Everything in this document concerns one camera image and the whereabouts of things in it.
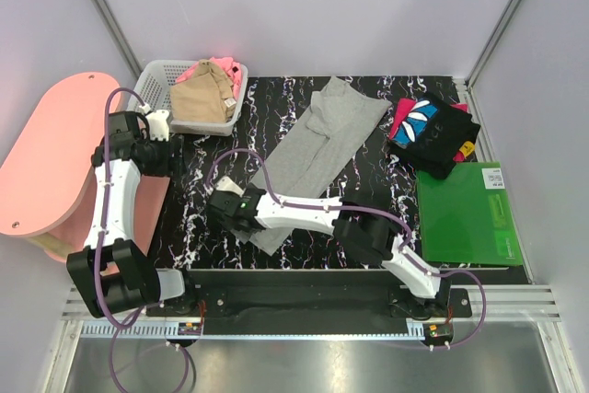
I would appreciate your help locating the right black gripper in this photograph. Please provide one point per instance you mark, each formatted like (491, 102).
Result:
(231, 225)

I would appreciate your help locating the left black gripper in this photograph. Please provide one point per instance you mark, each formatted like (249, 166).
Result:
(177, 166)

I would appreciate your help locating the grey t shirt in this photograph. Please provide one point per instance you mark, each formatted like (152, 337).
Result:
(324, 140)

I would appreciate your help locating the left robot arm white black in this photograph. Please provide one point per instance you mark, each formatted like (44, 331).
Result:
(110, 272)

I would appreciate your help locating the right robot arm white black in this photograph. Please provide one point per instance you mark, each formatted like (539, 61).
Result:
(367, 235)

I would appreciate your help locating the white plastic laundry basket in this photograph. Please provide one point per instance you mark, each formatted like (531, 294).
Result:
(154, 84)

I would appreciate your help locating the beige t shirt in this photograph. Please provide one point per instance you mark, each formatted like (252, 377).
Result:
(206, 96)

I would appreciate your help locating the pink t shirt in basket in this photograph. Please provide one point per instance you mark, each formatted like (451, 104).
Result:
(232, 69)

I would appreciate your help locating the pink oval tiered shelf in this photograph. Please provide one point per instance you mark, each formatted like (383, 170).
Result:
(48, 185)

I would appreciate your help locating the black printed folded t shirt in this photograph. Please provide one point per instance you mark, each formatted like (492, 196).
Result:
(431, 135)

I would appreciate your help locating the green folding board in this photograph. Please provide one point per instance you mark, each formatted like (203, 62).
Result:
(467, 218)

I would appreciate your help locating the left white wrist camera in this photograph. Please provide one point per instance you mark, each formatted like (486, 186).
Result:
(158, 125)

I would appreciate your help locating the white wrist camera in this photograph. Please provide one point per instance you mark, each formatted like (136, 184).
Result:
(158, 125)
(228, 185)

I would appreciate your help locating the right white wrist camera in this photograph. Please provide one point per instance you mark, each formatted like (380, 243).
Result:
(228, 185)

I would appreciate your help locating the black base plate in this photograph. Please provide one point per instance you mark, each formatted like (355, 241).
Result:
(307, 303)

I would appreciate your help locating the left aluminium frame post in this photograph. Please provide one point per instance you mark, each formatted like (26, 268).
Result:
(118, 36)

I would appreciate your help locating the aluminium frame post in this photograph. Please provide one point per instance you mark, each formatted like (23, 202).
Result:
(493, 41)
(118, 36)

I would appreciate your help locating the aluminium front rail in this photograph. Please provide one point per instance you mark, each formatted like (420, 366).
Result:
(471, 307)

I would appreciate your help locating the right aluminium frame post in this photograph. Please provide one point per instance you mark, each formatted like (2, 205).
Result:
(493, 41)

